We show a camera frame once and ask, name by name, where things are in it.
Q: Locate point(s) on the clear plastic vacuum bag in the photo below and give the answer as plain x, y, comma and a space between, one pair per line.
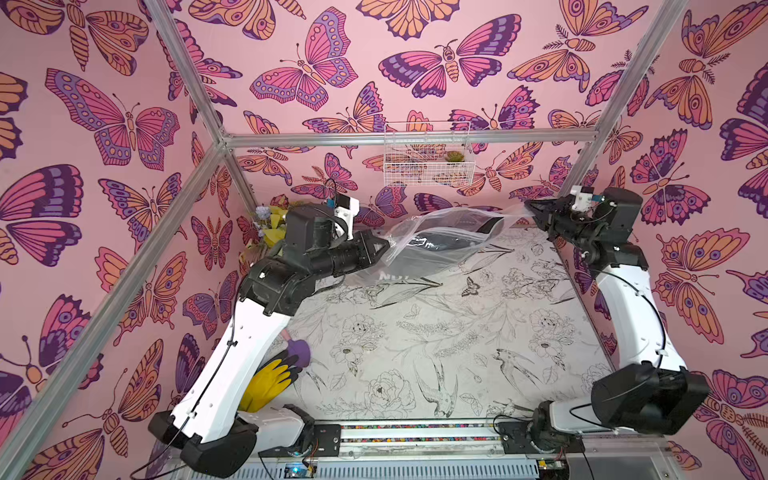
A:
399, 234

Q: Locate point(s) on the small green succulent plant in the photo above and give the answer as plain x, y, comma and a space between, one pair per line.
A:
454, 157

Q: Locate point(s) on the pink cylindrical object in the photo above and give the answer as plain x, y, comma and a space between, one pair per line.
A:
302, 351

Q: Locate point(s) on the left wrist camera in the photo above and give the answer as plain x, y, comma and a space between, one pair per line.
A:
346, 208

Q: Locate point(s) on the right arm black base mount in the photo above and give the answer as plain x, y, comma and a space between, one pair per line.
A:
528, 438

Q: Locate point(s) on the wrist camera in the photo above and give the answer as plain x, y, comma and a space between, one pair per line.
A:
584, 198
346, 208

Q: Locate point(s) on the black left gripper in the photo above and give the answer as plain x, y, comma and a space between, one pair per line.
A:
360, 244

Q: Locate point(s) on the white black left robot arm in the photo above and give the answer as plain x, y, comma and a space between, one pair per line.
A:
226, 416

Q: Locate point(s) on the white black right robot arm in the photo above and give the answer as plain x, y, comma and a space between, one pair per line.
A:
652, 392

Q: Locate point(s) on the potted plant in glass vase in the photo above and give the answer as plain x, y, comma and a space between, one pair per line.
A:
261, 233

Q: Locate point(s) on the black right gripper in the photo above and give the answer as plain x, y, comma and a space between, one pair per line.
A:
552, 216

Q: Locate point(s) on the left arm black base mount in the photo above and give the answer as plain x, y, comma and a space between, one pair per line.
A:
290, 431

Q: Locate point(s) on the black shirt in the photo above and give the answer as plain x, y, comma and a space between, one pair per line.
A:
437, 249

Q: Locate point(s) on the aluminium front rail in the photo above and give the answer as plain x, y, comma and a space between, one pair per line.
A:
461, 437

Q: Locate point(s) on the white wire wall basket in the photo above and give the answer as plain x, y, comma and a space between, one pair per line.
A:
414, 152

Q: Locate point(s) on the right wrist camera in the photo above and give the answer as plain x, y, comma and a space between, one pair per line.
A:
584, 198

